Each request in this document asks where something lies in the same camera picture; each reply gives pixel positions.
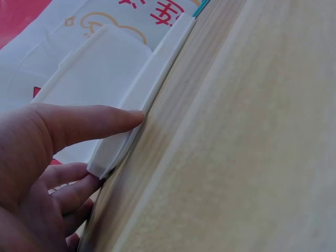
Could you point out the person's left hand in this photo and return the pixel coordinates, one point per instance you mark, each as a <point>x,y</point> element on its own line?
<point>23,162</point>

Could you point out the white wet wipes packet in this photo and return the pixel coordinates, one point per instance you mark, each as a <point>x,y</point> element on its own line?
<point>97,68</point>

